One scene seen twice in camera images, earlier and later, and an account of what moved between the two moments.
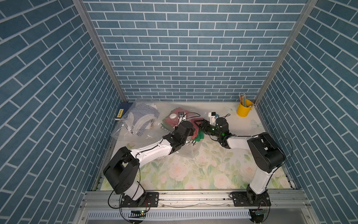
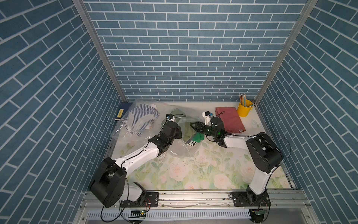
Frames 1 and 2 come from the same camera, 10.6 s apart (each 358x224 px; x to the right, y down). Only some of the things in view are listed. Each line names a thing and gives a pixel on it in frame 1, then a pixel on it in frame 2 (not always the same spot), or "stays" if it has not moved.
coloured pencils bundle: [243, 99] stays
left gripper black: [190, 132] -> [177, 129]
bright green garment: [200, 136] stays
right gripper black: [205, 124] stays
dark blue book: [123, 108] stays
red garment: [175, 116] -> [231, 121]
